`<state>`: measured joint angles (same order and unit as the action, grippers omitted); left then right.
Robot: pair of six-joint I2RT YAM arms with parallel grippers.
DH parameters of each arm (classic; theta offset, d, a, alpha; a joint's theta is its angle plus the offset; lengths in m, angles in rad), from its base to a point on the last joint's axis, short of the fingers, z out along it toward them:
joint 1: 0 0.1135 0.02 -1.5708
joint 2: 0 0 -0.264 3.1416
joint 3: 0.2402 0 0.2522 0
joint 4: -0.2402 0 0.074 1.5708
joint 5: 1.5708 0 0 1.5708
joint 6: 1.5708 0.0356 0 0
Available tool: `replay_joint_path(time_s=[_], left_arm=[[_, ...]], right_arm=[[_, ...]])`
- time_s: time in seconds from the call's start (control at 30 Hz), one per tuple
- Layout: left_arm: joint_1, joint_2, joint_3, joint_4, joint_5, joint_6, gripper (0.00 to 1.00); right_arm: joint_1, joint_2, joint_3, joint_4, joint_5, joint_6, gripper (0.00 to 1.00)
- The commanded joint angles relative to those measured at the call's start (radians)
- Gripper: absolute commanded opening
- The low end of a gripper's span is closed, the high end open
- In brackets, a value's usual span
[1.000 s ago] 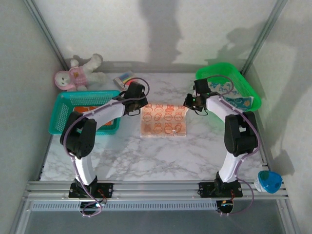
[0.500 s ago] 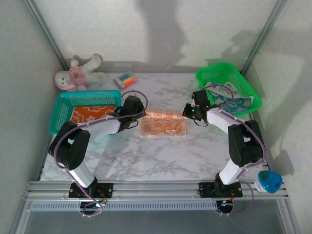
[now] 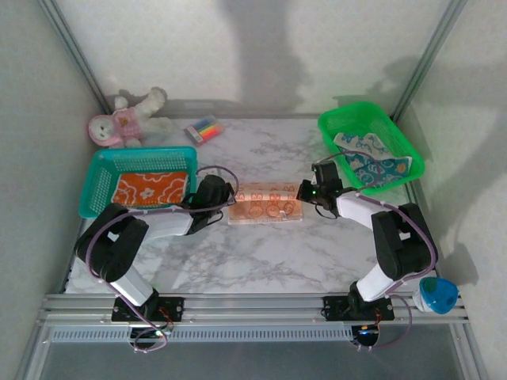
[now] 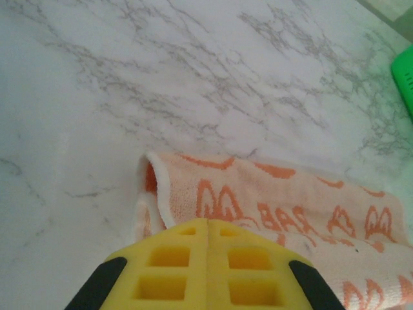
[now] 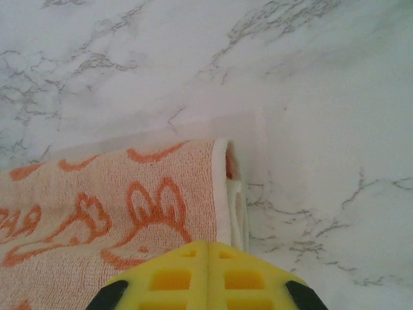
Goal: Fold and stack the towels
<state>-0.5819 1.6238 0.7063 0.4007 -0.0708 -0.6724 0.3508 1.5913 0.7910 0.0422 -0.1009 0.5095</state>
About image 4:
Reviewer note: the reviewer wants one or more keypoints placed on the green plastic basket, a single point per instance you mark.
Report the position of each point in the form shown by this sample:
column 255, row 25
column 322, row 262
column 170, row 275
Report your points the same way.
column 405, row 74

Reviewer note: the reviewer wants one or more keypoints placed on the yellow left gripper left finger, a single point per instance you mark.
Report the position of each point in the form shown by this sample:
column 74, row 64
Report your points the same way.
column 167, row 245

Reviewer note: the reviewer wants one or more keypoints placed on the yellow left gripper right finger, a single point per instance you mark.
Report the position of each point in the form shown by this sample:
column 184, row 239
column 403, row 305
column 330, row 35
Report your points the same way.
column 245, row 245

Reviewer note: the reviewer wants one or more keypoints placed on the pale orange rabbit towel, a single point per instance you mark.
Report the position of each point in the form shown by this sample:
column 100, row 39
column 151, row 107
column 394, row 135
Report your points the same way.
column 290, row 200

